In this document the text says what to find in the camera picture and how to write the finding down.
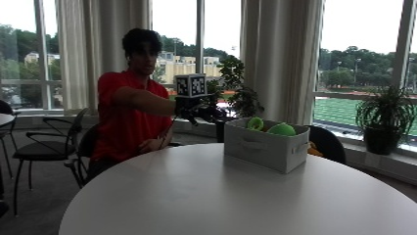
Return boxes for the white marker cube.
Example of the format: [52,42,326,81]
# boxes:
[173,73,209,99]

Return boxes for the tall leafy potted plant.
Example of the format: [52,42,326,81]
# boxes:
[205,54,266,144]

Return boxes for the grey fabric storage box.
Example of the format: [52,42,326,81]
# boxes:
[223,117,312,174]

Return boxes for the green round toy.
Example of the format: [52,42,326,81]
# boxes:
[266,122,297,137]

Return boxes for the the person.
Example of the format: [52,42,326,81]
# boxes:
[85,27,187,182]

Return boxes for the white curtain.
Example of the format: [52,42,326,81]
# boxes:
[240,0,326,126]
[53,0,153,116]

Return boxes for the dark round-backed chair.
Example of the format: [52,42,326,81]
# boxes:
[305,124,348,165]

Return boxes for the black chair with armrests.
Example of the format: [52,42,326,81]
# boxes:
[12,107,89,217]

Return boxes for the potted plant in black pot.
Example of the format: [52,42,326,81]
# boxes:
[354,85,417,156]

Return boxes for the black cable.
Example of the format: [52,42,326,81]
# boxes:
[157,115,180,150]

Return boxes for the green ring toy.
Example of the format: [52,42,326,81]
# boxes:
[245,117,266,132]

